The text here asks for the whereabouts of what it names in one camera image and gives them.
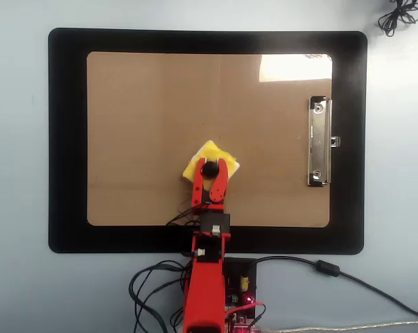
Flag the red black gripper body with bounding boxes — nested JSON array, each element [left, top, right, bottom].
[[192, 185, 227, 214]]

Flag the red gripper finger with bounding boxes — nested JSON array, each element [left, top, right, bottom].
[[192, 157, 207, 209], [208, 157, 229, 205]]

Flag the yellow sponge with black knob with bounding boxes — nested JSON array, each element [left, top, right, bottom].
[[181, 139, 241, 185]]

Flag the black base controller board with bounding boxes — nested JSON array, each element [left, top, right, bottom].
[[224, 257, 259, 333]]

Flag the brown clipboard board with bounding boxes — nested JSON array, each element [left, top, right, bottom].
[[86, 51, 333, 229]]

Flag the silver metal clipboard clip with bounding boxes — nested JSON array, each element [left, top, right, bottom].
[[306, 96, 341, 187]]

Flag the black rectangular mat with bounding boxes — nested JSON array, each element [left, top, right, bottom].
[[48, 27, 368, 255]]

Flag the red jumper wire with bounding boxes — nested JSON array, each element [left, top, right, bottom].
[[225, 300, 266, 329]]

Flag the black arm servo wires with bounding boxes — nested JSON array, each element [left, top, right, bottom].
[[128, 204, 209, 333]]

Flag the black power cable with ferrite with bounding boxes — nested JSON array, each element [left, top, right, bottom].
[[254, 255, 418, 321]]

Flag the silver braided USB cable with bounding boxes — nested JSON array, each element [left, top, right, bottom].
[[259, 321, 418, 333]]

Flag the tangled black cable bundle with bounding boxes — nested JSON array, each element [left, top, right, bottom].
[[377, 0, 418, 37]]

